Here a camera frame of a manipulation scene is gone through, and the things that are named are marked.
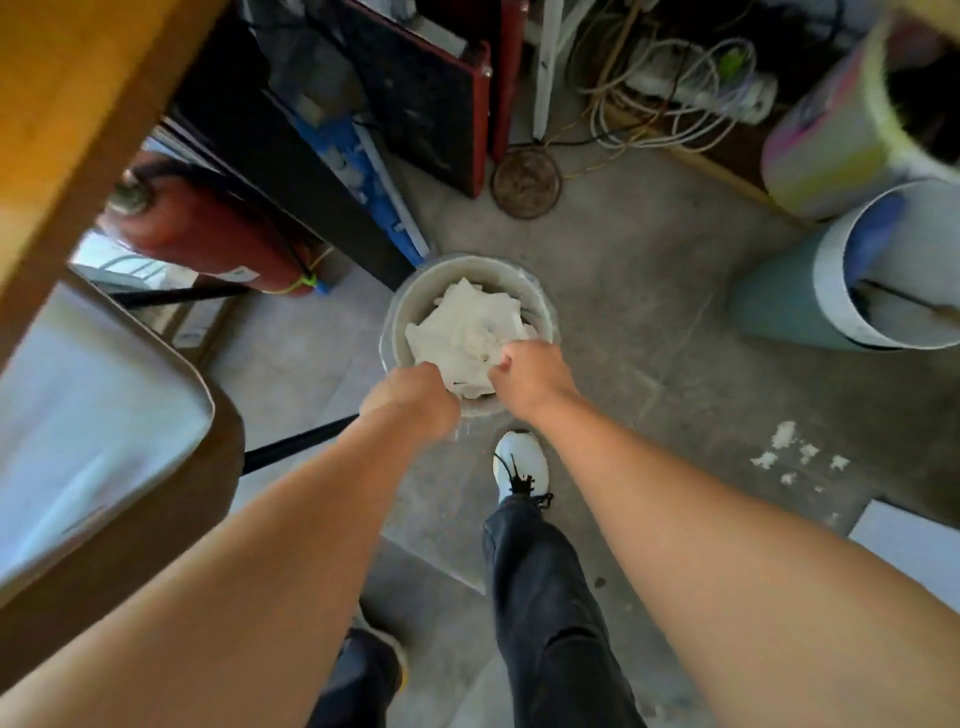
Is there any person's right hand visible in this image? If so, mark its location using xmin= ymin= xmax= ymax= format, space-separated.
xmin=488 ymin=340 xmax=581 ymax=423

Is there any person's left hand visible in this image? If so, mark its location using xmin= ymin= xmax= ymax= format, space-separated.
xmin=358 ymin=362 xmax=462 ymax=445

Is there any person's left forearm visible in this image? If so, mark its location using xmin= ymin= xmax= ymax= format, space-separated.
xmin=0 ymin=411 xmax=444 ymax=728

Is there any person's right forearm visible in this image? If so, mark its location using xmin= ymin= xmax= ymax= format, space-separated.
xmin=525 ymin=391 xmax=960 ymax=728

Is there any person's white right shoe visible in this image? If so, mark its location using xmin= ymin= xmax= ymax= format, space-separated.
xmin=492 ymin=430 xmax=555 ymax=511

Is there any grey round trash bin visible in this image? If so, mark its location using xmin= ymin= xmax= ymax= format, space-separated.
xmin=378 ymin=253 xmax=561 ymax=420

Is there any round rusty metal disc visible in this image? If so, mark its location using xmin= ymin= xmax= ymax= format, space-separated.
xmin=491 ymin=146 xmax=564 ymax=221

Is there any black chair leg bar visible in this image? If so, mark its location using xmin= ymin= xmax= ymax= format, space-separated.
xmin=241 ymin=414 xmax=361 ymax=476

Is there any blue and white flat package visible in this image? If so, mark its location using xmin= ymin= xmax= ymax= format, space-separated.
xmin=288 ymin=112 xmax=432 ymax=269

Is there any person's right leg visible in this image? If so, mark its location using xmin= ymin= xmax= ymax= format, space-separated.
xmin=482 ymin=495 xmax=648 ymax=728

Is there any person's leg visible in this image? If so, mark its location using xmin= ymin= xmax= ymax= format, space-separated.
xmin=482 ymin=495 xmax=648 ymax=728
xmin=306 ymin=626 xmax=410 ymax=728

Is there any black panel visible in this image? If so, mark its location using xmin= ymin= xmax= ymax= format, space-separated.
xmin=171 ymin=0 xmax=416 ymax=293

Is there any red fire extinguisher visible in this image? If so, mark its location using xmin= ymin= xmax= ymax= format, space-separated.
xmin=97 ymin=152 xmax=331 ymax=298

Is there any person's left leg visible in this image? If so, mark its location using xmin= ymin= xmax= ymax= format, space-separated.
xmin=306 ymin=626 xmax=410 ymax=728

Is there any white power strip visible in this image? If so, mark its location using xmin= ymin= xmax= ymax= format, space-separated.
xmin=626 ymin=63 xmax=779 ymax=125

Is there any teal cylinder with white rim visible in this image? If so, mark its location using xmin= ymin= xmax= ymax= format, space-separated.
xmin=726 ymin=180 xmax=960 ymax=352

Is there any pastel coloured paper roll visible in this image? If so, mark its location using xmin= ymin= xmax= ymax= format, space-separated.
xmin=761 ymin=15 xmax=960 ymax=222

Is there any brown chair with grey seat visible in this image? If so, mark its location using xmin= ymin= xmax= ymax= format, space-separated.
xmin=0 ymin=268 xmax=247 ymax=695

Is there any white flat board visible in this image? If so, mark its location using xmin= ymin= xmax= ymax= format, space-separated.
xmin=847 ymin=499 xmax=960 ymax=612

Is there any wooden table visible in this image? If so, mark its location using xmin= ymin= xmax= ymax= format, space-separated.
xmin=0 ymin=0 xmax=230 ymax=369

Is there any black board with red frame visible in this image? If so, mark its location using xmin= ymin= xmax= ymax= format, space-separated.
xmin=330 ymin=0 xmax=493 ymax=200

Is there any white metal post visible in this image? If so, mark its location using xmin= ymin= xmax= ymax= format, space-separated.
xmin=531 ymin=0 xmax=565 ymax=142

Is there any bundle of white cables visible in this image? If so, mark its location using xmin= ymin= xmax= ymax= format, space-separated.
xmin=566 ymin=15 xmax=759 ymax=155

